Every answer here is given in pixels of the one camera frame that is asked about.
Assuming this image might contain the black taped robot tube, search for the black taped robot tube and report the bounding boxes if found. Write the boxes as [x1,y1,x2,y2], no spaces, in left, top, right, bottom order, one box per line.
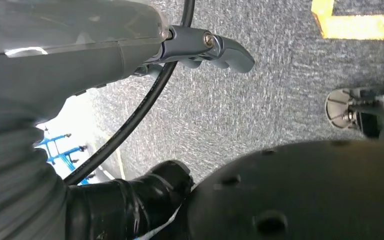
[65,159,195,240]

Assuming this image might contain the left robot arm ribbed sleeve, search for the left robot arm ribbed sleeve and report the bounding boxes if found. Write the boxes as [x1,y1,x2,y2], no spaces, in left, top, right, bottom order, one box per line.
[0,96,69,240]

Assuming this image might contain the robot foot mechanism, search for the robot foot mechanism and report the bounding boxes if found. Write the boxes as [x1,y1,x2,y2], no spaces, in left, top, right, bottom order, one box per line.
[324,85,384,143]

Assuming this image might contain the blue metal shelf rack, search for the blue metal shelf rack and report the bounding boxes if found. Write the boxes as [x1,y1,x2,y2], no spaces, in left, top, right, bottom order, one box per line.
[36,132,92,186]

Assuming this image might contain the yellow floor tape square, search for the yellow floor tape square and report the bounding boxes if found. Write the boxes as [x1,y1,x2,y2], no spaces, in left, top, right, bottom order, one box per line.
[311,0,384,41]

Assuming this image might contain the black left camera cable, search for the black left camera cable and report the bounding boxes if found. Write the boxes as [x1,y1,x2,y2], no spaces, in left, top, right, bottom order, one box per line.
[62,0,196,186]

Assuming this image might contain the black round robot shell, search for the black round robot shell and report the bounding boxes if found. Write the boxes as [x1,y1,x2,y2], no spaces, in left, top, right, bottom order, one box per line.
[152,139,384,240]

